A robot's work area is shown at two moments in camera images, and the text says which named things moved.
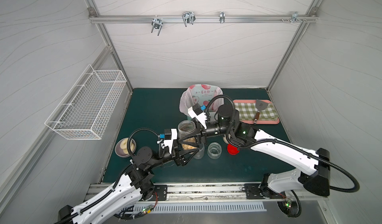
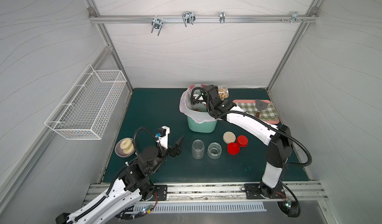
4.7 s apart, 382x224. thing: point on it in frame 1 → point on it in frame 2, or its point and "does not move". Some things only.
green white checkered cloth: (247, 111) does not move
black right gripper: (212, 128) → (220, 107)
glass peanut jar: (214, 150) does not move
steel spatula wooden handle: (260, 105) does not move
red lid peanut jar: (185, 128) → (223, 92)
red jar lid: (232, 150) does not move
